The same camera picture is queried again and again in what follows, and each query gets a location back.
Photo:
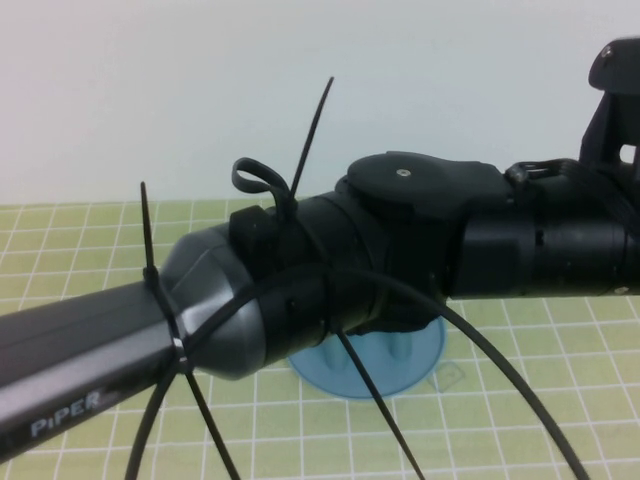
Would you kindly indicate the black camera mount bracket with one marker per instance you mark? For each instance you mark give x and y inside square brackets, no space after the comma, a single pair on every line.
[615,65]

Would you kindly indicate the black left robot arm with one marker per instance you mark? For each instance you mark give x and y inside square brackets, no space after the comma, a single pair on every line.
[350,240]

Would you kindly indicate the green checked tablecloth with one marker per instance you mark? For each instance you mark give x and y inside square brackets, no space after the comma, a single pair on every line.
[525,440]

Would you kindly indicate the black zip tie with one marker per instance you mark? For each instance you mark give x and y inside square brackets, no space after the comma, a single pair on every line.
[313,135]
[148,225]
[380,400]
[213,425]

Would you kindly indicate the clear tape piece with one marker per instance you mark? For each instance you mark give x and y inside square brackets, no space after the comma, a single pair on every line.
[448,377]

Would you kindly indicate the blue cup stand with pegs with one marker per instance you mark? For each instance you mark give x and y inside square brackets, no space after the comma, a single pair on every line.
[380,365]

